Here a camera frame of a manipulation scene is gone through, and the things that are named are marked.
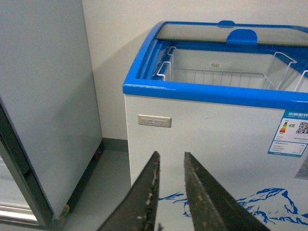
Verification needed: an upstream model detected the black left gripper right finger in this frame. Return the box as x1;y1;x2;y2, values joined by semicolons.
184;152;269;231

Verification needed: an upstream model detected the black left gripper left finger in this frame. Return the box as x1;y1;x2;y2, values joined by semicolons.
98;151;160;231

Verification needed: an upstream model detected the silver brand nameplate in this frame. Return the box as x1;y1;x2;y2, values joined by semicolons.
138;115;172;128

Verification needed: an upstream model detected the white blue chest freezer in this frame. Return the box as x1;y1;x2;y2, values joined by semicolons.
123;21;308;231

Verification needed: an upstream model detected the white wire basket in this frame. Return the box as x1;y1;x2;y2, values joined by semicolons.
150;47;308;92

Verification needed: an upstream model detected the energy label sticker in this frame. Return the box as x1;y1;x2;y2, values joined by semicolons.
268;110;308;157

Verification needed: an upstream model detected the sliding glass lid blue handle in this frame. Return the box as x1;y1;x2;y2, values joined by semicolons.
155;22;308;47

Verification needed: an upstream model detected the rear glass lid blue handle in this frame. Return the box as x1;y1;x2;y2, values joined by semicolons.
218;20;236;27

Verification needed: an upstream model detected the white upright fridge cabinet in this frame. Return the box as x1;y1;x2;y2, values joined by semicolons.
0;0;103;226

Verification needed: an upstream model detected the instruction text sticker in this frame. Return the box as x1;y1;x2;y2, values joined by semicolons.
295;157;308;180

